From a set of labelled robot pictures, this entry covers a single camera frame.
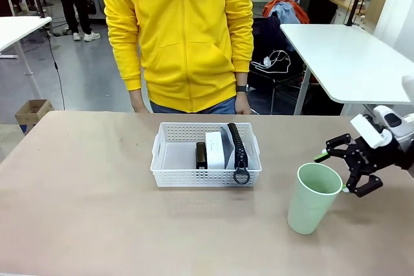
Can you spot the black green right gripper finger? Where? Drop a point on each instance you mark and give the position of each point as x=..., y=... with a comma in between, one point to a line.
x=339, y=146
x=363, y=185

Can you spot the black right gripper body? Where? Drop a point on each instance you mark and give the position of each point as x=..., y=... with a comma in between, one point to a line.
x=372, y=159

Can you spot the pale green plastic cup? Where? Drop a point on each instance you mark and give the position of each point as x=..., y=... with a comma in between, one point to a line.
x=307, y=208

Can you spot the grey zipper pouch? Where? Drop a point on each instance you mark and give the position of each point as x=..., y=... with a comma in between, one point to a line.
x=239, y=150

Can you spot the white rectangular box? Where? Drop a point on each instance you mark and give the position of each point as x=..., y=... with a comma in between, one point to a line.
x=215, y=150

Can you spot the person's left forearm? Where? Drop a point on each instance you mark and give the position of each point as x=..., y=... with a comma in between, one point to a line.
x=242, y=79

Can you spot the white perforated plastic basket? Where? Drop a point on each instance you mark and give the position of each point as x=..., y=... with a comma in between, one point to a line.
x=181, y=179

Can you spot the person's left hand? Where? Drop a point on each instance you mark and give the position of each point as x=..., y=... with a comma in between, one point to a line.
x=242, y=104

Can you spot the person's right hand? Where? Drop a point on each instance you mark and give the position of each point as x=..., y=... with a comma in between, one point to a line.
x=139, y=103

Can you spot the black metal chair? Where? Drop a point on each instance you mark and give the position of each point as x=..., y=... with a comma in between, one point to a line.
x=284, y=88

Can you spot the black wrist watch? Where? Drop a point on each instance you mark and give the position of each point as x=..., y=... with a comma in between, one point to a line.
x=242, y=88

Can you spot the orange cloth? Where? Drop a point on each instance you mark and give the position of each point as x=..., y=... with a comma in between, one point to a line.
x=302, y=12

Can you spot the wooden desk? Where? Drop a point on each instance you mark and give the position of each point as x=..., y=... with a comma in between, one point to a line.
x=343, y=4

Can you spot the light blue cloth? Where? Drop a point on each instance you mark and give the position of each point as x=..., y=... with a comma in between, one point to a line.
x=284, y=11

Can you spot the person in yellow hoodie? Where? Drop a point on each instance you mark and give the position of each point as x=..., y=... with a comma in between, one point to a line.
x=181, y=46

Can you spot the brown cardboard box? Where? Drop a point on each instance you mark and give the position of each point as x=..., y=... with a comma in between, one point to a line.
x=32, y=112

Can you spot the white table with grey leg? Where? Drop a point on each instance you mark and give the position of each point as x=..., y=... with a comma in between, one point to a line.
x=19, y=30

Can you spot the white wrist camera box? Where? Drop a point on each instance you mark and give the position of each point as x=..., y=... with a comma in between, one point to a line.
x=368, y=130

